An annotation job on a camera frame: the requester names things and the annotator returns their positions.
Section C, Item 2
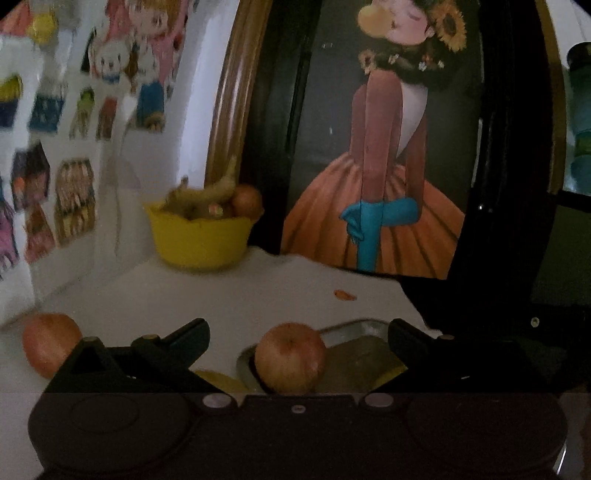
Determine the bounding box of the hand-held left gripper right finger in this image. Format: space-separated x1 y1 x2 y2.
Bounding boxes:
383 318 561 393

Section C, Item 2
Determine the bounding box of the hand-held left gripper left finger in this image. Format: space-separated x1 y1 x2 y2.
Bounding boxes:
44 318 211 393

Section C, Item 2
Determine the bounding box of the reddish apple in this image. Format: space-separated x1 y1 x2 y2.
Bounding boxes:
22 313 84 380

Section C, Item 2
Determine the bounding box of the metal tray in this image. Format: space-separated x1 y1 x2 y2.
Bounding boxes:
236 318 409 393

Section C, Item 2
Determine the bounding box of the yellow plastic bowl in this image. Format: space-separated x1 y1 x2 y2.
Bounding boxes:
144 202 259 271

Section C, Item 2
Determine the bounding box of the white printed tablecloth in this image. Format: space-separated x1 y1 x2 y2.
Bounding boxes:
0 244 437 393

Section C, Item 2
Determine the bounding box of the large pale red apple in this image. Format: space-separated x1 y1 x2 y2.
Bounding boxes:
255 322 327 394

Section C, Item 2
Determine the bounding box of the banana bunch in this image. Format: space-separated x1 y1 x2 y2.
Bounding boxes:
164 157 241 219

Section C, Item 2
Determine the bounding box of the orange round fruit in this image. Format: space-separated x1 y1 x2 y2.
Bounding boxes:
231 184 264 219

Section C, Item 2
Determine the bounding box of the gold-framed figure painting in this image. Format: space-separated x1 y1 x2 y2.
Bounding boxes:
205 0 568 328

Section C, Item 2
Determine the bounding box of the house drawings paper sheet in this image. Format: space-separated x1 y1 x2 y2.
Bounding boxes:
0 74 99 280

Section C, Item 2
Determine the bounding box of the cartoon characters poster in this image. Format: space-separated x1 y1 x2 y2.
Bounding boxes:
78 0 197 139

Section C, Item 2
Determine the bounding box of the teal bottle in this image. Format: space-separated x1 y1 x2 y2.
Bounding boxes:
566 41 591 190

